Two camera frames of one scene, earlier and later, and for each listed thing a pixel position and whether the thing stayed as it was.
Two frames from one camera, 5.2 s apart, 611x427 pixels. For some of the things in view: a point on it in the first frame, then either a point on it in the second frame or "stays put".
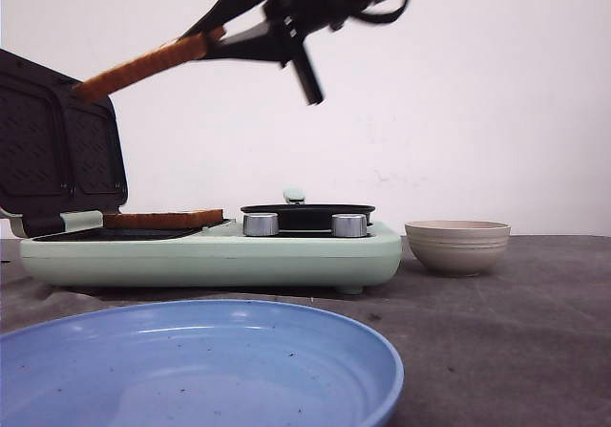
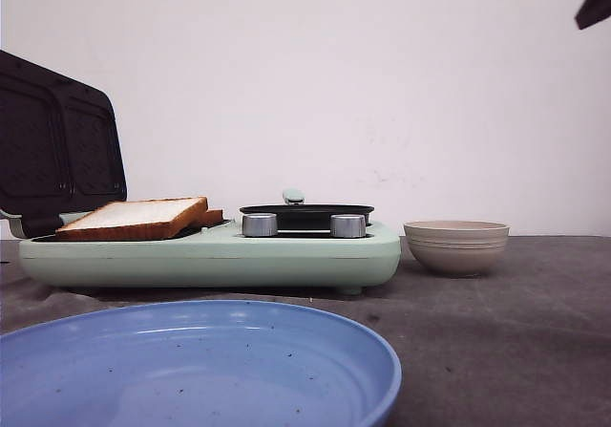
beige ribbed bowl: [458, 247] stays put
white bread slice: [190, 48] -> [152, 219]
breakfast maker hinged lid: [60, 153] stays put
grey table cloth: [525, 343] stays put
